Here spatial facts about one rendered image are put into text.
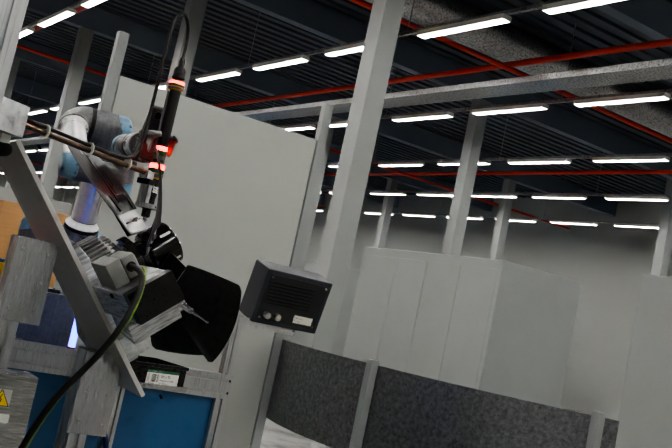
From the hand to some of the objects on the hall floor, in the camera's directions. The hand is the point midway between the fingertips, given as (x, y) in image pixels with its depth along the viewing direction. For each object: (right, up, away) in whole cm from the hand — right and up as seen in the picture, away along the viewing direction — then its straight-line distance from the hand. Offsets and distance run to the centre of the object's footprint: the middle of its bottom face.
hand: (168, 135), depth 261 cm
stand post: (-34, -144, -33) cm, 152 cm away
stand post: (-53, -138, -45) cm, 155 cm away
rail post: (-9, -159, +42) cm, 165 cm away
